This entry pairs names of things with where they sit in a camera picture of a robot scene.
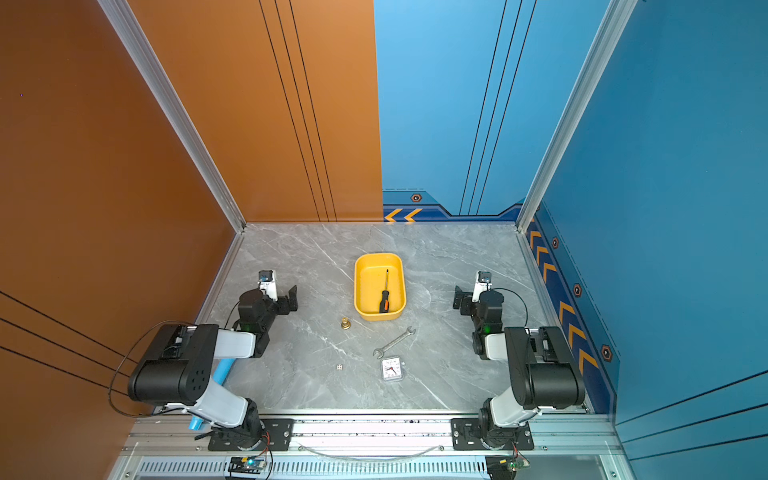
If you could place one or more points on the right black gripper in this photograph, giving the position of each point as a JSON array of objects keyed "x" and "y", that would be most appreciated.
[{"x": 466, "y": 298}]

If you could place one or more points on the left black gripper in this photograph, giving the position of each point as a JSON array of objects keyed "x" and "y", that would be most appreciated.
[{"x": 283, "y": 307}]

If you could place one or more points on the orange black screwdriver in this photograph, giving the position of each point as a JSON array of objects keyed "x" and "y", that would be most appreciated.
[{"x": 385, "y": 294}]

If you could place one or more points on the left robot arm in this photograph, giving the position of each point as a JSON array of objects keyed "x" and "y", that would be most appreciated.
[{"x": 176, "y": 370}]

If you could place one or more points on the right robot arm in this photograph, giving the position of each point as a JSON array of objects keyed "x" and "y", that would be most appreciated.
[{"x": 543, "y": 374}]

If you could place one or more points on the yellow plastic bin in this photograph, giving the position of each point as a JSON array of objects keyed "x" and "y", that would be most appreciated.
[{"x": 369, "y": 280}]

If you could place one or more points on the silver open-end wrench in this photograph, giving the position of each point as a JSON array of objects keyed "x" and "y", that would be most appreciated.
[{"x": 379, "y": 353}]

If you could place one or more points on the small white square clock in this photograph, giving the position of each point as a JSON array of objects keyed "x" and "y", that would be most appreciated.
[{"x": 392, "y": 369}]

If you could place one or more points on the left green circuit board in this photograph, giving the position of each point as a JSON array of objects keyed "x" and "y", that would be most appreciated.
[{"x": 247, "y": 467}]

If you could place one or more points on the green circuit board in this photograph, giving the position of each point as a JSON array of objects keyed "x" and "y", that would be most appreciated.
[
  {"x": 505, "y": 468},
  {"x": 247, "y": 467}
]

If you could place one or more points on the right green circuit board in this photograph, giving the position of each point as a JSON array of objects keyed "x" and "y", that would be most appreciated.
[{"x": 505, "y": 468}]

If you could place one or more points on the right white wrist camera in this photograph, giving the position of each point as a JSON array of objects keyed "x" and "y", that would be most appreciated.
[{"x": 483, "y": 283}]

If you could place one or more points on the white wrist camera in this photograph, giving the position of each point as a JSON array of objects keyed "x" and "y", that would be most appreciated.
[
  {"x": 483, "y": 283},
  {"x": 267, "y": 284}
]

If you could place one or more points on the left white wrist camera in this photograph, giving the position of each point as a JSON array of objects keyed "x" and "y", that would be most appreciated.
[{"x": 267, "y": 284}]

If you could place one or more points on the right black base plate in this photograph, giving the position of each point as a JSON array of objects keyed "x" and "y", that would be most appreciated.
[{"x": 468, "y": 434}]

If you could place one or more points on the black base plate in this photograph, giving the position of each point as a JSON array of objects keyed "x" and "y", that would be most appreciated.
[
  {"x": 468, "y": 434},
  {"x": 276, "y": 435}
]

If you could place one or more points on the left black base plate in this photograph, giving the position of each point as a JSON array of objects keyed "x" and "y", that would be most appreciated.
[{"x": 276, "y": 435}]

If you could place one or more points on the aluminium front rail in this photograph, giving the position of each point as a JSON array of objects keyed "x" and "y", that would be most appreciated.
[{"x": 371, "y": 435}]

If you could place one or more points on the right corner aluminium post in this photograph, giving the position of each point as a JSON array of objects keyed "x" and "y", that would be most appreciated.
[{"x": 598, "y": 56}]

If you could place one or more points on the corner aluminium post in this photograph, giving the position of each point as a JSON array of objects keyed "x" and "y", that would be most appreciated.
[
  {"x": 126, "y": 25},
  {"x": 598, "y": 56}
]

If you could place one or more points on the left corner aluminium post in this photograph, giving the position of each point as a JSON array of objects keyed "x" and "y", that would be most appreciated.
[{"x": 126, "y": 25}]

